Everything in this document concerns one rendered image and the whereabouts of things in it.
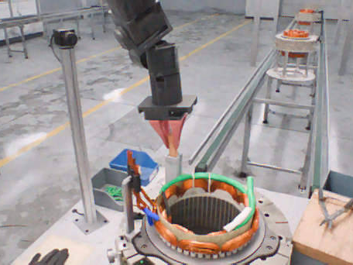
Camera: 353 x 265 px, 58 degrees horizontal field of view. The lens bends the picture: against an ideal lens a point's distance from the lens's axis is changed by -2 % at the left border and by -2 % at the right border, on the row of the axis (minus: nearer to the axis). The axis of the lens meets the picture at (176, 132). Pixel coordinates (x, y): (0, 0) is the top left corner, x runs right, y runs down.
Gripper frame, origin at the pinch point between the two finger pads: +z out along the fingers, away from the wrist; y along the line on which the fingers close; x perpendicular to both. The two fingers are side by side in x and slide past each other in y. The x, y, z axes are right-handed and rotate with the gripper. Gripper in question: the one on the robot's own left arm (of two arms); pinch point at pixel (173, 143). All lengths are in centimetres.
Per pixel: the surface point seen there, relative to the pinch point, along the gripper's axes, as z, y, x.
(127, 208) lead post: 4.1, 3.9, 16.1
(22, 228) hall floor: 108, 139, -78
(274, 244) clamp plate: 12.7, -20.0, 11.7
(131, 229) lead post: 9.0, 4.2, 15.7
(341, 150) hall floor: 133, -87, -250
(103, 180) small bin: 37, 42, -38
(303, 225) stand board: 17.0, -25.7, 1.0
